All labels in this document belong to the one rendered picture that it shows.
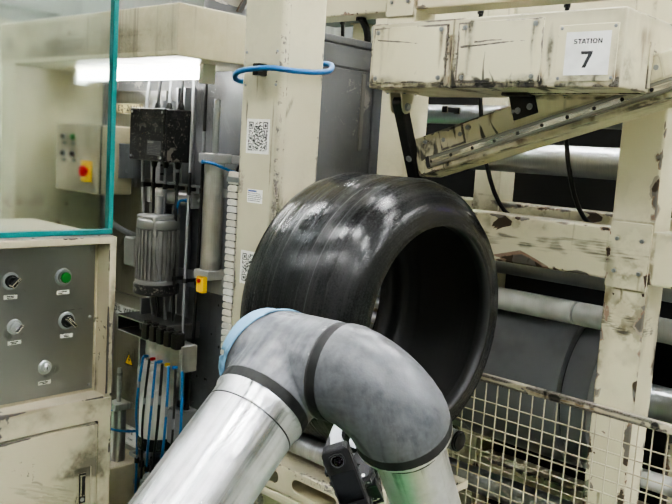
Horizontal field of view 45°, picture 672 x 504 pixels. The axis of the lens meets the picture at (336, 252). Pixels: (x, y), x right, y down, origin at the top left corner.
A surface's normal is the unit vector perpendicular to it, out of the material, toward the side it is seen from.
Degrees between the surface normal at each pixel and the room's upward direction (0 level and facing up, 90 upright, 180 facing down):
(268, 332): 39
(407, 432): 93
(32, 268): 90
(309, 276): 69
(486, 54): 90
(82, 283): 90
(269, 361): 45
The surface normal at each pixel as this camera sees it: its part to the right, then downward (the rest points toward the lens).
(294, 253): -0.57, -0.43
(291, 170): 0.73, 0.13
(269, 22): -0.69, 0.05
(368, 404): -0.16, 0.05
